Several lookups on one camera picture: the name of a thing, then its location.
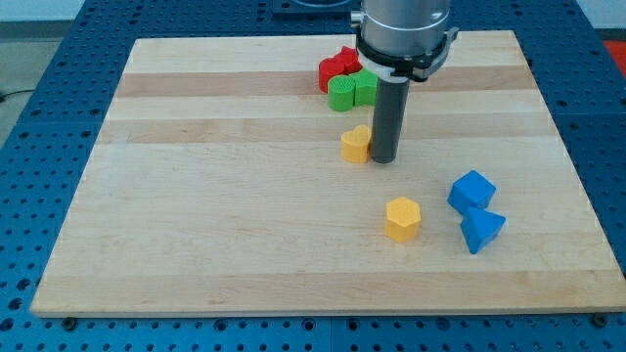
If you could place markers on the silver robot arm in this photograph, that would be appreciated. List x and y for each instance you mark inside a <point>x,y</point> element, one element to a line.
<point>401,40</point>

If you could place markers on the blue cube block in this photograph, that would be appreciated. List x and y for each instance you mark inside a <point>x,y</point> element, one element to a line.
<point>471,190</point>

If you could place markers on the yellow heart block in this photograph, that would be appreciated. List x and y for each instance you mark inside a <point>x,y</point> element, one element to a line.
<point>355,144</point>

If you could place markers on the green cylinder block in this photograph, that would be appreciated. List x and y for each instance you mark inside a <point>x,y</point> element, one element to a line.
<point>341,91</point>

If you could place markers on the wooden board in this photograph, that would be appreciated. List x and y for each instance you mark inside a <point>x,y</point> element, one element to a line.
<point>216,189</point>

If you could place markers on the yellow hexagon block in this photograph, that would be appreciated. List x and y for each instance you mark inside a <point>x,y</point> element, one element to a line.
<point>402,219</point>

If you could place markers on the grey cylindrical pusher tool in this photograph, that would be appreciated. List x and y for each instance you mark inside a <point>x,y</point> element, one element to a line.
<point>387,120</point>

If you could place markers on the red star block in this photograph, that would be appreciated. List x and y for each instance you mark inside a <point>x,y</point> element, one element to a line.
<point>349,58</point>

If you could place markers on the blue triangular block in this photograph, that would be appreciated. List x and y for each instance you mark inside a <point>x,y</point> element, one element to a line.
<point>480,227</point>

